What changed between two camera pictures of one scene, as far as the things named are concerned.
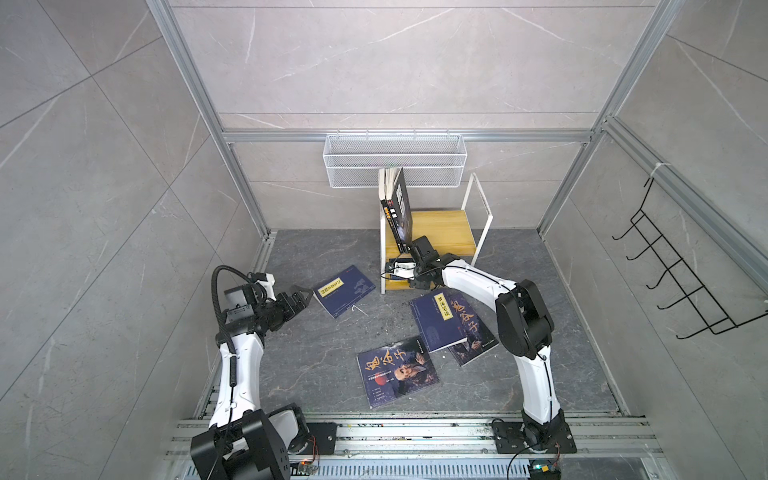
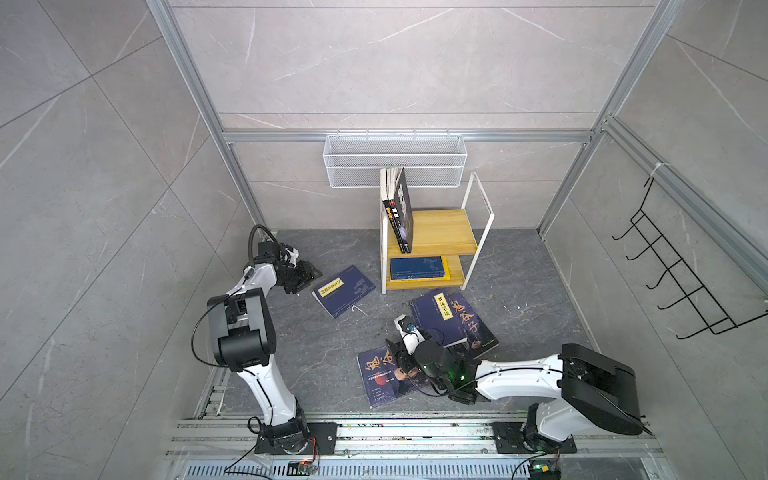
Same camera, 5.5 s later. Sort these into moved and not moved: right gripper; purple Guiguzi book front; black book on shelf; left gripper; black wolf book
Moved: left gripper; right gripper
Not moved: purple Guiguzi book front; black wolf book; black book on shelf
